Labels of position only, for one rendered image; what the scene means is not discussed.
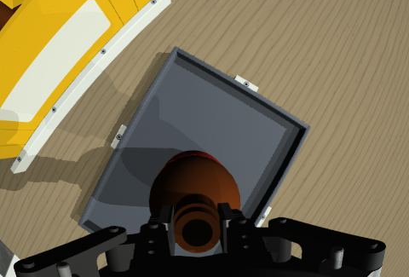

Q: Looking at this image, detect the yellow bottle crate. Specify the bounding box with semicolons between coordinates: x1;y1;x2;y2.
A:
0;0;151;159

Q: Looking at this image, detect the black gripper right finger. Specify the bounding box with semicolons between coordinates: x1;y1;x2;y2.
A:
217;203;386;277

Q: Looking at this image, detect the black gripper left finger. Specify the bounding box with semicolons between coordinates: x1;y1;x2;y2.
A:
14;205;176;277

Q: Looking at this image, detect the grey rectangular tray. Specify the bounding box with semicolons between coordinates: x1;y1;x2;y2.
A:
78;46;311;234

